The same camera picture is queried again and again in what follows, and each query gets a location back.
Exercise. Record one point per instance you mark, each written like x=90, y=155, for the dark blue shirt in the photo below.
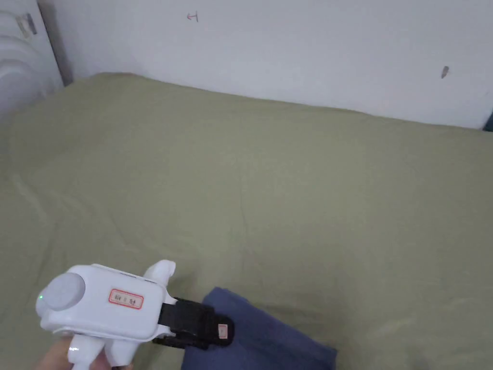
x=265, y=339

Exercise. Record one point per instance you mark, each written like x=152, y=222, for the white moulded door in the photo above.
x=23, y=65

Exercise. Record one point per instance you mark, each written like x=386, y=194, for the bed with pale green sheet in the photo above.
x=246, y=185

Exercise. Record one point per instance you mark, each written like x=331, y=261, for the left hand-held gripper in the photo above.
x=96, y=308

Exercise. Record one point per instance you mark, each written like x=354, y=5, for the person's left hand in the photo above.
x=54, y=354

